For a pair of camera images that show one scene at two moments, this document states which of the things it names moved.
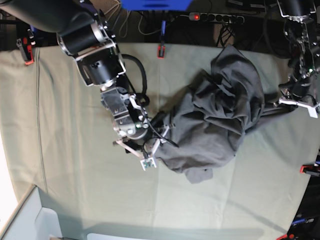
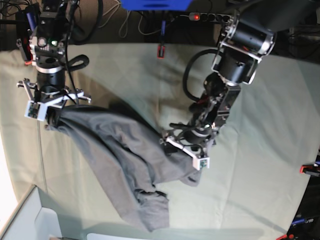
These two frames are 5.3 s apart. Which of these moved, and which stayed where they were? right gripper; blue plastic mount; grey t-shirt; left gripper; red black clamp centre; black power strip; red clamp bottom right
Moved: grey t-shirt; right gripper; left gripper
Stayed: black power strip; red clamp bottom right; red black clamp centre; blue plastic mount
